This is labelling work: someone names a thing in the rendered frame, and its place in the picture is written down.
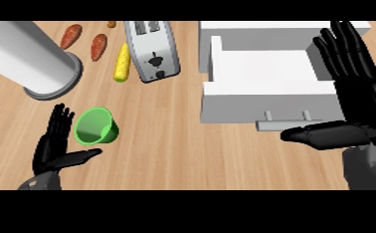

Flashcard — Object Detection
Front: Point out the white cabinet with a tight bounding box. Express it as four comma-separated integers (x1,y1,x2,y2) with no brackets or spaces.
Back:
196,21,373,82

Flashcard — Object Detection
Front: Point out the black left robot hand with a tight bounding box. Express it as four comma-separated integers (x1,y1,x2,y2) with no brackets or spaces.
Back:
31,103,105,177

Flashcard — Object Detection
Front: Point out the white open drawer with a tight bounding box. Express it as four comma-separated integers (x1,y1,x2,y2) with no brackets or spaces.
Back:
199,35,347,124

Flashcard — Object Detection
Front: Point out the orange sweet potato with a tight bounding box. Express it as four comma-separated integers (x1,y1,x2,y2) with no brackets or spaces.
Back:
90,33,109,63
59,23,84,51

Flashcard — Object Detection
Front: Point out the silver toaster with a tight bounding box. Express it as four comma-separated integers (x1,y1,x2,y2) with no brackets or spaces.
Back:
123,21,183,85

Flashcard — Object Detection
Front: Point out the grey drawer handle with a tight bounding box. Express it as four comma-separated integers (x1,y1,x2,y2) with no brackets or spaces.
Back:
255,110,326,132

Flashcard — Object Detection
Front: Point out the yellow corn cob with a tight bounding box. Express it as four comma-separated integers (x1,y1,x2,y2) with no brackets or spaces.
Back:
114,42,133,84

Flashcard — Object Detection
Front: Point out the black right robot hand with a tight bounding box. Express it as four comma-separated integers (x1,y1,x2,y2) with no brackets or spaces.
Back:
279,20,376,151

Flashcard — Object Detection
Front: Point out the green cup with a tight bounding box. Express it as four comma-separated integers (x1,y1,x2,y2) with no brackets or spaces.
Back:
72,107,121,145

